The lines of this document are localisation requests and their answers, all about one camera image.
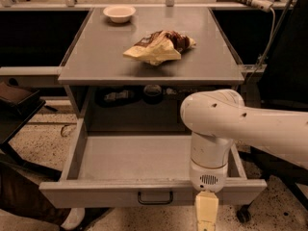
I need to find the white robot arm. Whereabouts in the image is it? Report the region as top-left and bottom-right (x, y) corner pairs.
(180, 90), (308, 205)

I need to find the grey drawer cabinet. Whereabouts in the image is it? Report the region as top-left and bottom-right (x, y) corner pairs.
(59, 7), (244, 135)

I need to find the black office chair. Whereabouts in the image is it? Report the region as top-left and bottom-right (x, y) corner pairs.
(240, 0), (308, 210)

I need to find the grey top drawer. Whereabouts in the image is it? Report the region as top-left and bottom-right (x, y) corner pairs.
(38, 117), (268, 210)

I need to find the black side table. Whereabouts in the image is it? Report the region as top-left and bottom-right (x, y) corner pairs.
(0, 99), (62, 181)

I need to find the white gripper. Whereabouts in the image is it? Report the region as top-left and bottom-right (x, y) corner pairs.
(190, 132), (234, 231)

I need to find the white bowl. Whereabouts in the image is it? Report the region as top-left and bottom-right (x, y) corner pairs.
(103, 5), (136, 24)

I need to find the black tape roll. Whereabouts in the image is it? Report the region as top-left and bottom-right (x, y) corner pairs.
(142, 85), (163, 104)

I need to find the white cable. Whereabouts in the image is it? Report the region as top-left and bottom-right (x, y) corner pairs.
(244, 7), (277, 82)

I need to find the brown trouser leg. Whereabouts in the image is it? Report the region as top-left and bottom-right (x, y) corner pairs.
(0, 165), (70, 225)

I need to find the black item in cabinet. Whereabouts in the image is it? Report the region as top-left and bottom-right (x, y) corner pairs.
(94, 88), (141, 108)

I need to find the black shoe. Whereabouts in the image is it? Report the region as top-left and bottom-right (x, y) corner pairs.
(74, 208), (112, 231)

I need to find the white sock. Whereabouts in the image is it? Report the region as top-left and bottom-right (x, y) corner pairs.
(61, 208), (85, 230)

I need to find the yellow brown chip bag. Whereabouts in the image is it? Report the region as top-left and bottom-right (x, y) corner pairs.
(123, 30), (196, 66)

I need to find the brown box on table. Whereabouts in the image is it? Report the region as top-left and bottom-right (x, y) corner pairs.
(0, 82), (39, 116)

